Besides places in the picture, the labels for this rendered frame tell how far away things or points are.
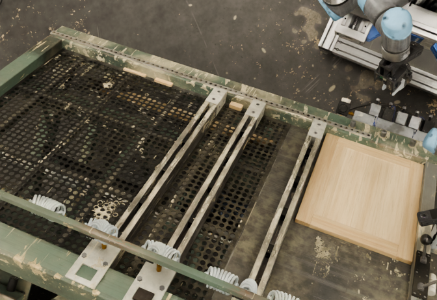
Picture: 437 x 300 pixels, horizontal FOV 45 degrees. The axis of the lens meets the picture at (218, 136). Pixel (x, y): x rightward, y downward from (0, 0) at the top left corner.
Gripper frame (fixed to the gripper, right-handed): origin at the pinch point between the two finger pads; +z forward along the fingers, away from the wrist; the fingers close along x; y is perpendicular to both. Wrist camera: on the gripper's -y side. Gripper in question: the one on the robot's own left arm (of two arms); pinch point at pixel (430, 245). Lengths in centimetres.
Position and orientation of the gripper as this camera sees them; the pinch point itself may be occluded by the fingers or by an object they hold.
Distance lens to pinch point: 196.8
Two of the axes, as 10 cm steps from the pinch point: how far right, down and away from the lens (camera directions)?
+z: -1.2, 7.6, 6.4
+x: 0.2, -6.5, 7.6
